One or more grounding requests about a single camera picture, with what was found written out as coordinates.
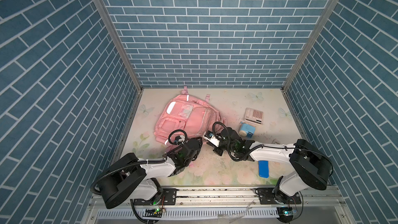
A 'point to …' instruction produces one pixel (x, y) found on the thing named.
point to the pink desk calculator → (254, 116)
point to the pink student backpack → (187, 113)
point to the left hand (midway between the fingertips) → (205, 139)
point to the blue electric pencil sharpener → (246, 130)
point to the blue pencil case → (264, 168)
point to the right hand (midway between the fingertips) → (206, 140)
